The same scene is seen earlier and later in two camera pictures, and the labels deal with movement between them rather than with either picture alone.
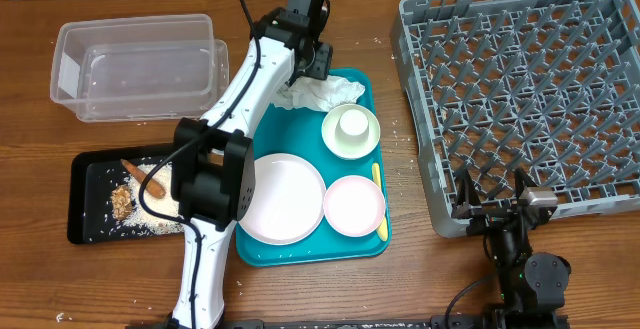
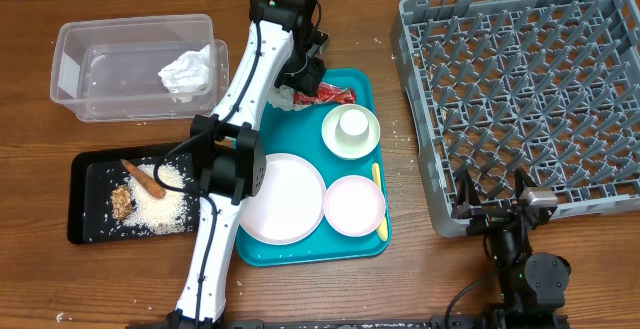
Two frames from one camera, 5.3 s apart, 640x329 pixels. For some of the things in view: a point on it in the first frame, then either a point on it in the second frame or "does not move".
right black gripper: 467,204 does not move
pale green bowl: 350,131 does not move
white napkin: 319,95 → 188,72
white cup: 352,126 does not move
